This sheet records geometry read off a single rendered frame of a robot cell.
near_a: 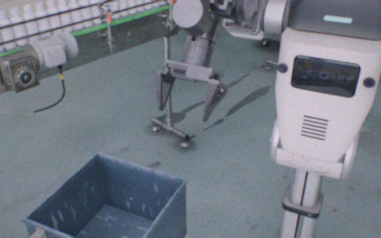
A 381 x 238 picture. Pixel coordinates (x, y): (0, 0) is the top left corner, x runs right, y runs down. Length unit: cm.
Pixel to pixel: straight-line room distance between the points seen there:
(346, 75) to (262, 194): 168
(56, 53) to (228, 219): 129
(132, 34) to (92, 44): 27
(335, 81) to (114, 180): 74
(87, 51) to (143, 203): 112
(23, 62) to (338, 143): 137
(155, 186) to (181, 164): 152
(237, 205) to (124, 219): 120
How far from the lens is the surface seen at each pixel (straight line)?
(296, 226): 132
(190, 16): 73
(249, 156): 286
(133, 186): 130
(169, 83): 84
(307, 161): 112
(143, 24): 243
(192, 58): 78
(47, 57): 193
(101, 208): 143
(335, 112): 102
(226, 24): 106
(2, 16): 202
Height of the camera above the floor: 171
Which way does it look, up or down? 32 degrees down
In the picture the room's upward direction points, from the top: straight up
